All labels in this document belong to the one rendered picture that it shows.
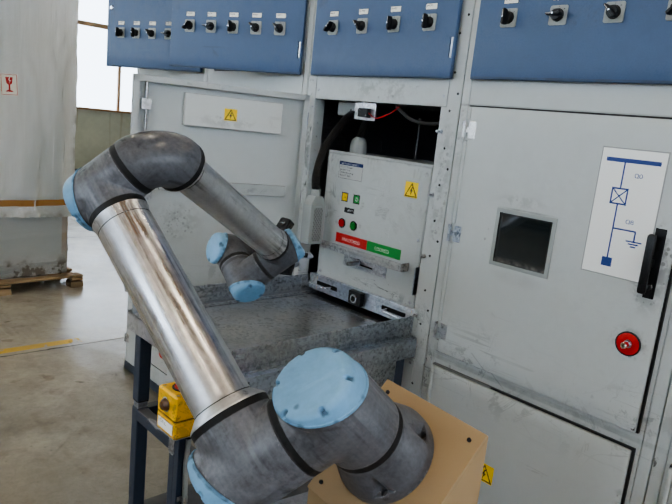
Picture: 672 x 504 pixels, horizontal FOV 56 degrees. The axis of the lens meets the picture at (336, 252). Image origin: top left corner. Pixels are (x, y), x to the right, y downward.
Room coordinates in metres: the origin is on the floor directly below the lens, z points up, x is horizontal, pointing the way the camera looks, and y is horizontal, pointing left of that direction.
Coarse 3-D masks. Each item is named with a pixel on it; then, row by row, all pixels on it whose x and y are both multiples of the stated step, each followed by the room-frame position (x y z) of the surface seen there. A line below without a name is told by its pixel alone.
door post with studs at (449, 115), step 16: (464, 0) 1.93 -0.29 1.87; (464, 16) 1.92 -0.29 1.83; (464, 32) 1.92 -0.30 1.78; (464, 48) 1.91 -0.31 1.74; (464, 64) 1.91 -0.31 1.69; (448, 96) 1.94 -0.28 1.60; (448, 112) 1.93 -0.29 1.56; (448, 128) 1.92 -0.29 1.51; (448, 144) 1.92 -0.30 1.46; (448, 160) 1.91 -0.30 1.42; (432, 176) 1.95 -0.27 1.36; (448, 176) 1.91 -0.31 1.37; (432, 192) 1.95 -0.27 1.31; (432, 208) 1.94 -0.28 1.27; (432, 224) 1.93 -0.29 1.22; (432, 240) 1.93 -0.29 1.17; (432, 256) 1.92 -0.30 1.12; (432, 272) 1.91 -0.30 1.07; (432, 288) 1.91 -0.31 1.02; (416, 304) 1.95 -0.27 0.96; (416, 320) 1.95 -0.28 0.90; (416, 336) 1.93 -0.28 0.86; (416, 352) 1.93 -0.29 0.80; (416, 368) 1.92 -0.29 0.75; (416, 384) 1.92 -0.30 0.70
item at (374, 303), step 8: (312, 272) 2.36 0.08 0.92; (320, 280) 2.33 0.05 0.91; (328, 280) 2.29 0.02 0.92; (336, 280) 2.28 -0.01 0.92; (320, 288) 2.32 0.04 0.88; (336, 288) 2.26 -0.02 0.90; (344, 288) 2.23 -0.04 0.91; (352, 288) 2.20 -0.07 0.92; (336, 296) 2.26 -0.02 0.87; (344, 296) 2.23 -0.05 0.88; (368, 296) 2.14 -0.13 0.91; (376, 296) 2.11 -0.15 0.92; (368, 304) 2.14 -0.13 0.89; (376, 304) 2.11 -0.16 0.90; (384, 304) 2.08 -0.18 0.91; (392, 304) 2.06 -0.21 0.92; (400, 304) 2.04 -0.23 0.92; (376, 312) 2.11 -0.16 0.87; (392, 312) 2.06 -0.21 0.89; (400, 312) 2.03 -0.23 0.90
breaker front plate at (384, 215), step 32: (352, 160) 2.27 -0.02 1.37; (384, 160) 2.16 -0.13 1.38; (352, 192) 2.26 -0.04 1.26; (384, 192) 2.15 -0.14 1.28; (384, 224) 2.13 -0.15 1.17; (416, 224) 2.03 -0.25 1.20; (320, 256) 2.35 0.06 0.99; (384, 256) 2.12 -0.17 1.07; (416, 256) 2.02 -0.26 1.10; (384, 288) 2.11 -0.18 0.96
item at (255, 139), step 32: (160, 96) 2.20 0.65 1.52; (192, 96) 2.21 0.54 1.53; (224, 96) 2.29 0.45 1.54; (256, 96) 2.34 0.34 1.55; (288, 96) 2.36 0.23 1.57; (160, 128) 2.20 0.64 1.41; (192, 128) 2.24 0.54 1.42; (224, 128) 2.26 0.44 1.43; (256, 128) 2.31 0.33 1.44; (288, 128) 2.39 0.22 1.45; (224, 160) 2.29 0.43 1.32; (256, 160) 2.34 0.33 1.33; (288, 160) 2.40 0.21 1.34; (160, 192) 2.20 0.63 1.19; (256, 192) 2.33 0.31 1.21; (288, 192) 2.40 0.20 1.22; (160, 224) 2.21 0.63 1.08; (192, 224) 2.25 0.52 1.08; (192, 256) 2.26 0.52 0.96
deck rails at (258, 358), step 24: (216, 288) 2.09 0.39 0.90; (288, 288) 2.31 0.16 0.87; (312, 336) 1.66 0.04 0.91; (336, 336) 1.73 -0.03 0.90; (360, 336) 1.79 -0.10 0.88; (384, 336) 1.87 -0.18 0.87; (408, 336) 1.94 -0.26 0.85; (240, 360) 1.50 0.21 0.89; (264, 360) 1.55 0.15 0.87; (288, 360) 1.61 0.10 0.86
